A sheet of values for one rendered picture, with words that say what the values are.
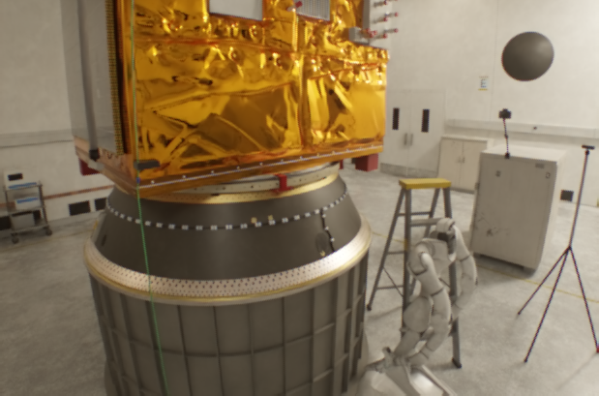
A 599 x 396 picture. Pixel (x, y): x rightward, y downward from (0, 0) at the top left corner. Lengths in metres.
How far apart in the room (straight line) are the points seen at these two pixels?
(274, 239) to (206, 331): 0.63
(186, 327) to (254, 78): 1.40
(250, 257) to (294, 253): 0.26
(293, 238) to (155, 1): 1.38
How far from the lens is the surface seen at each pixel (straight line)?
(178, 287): 1.94
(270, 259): 1.91
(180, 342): 2.14
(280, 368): 2.27
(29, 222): 6.79
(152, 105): 1.55
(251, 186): 1.89
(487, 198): 4.99
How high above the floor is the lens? 2.17
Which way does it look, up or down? 12 degrees down
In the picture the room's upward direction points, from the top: straight up
